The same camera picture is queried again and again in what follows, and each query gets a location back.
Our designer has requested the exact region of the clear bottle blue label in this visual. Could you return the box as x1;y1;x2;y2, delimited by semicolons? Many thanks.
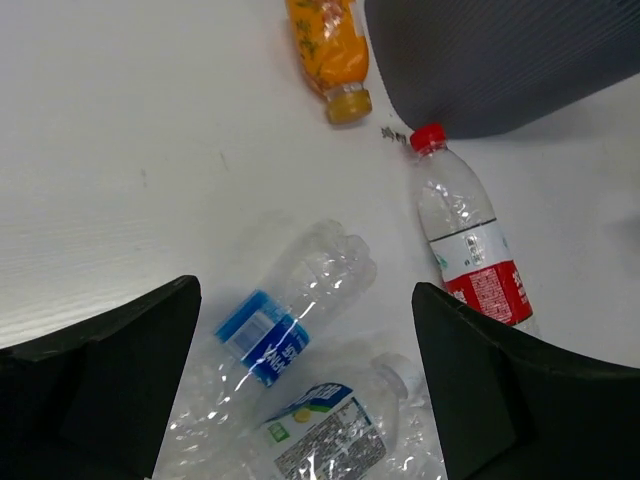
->
164;220;377;451

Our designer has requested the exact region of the orange juice bottle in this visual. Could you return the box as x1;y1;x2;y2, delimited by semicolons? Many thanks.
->
286;0;372;126

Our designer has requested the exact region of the grey mesh waste bin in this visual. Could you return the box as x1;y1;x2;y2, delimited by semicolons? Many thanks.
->
364;0;639;139

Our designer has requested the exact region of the clear bottle red label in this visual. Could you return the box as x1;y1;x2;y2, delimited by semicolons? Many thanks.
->
410;123;539;336

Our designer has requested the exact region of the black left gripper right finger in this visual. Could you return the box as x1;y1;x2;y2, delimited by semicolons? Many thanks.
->
412;283;639;479

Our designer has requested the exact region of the clear bottle white lemon label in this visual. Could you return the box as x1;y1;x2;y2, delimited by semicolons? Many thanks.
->
239;352;446;480

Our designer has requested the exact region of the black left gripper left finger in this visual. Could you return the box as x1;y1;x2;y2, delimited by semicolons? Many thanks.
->
1;275;201;479

